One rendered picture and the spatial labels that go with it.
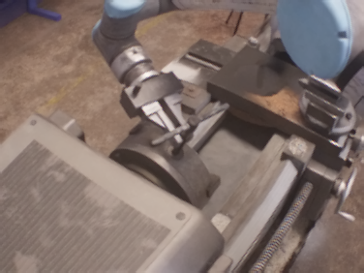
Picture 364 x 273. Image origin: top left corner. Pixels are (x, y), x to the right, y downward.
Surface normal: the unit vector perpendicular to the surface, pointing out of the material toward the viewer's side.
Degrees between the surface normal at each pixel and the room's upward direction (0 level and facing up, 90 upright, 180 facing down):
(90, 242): 0
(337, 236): 0
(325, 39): 87
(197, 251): 45
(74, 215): 0
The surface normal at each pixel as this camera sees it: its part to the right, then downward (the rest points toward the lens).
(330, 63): -0.86, 0.30
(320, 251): 0.05, -0.69
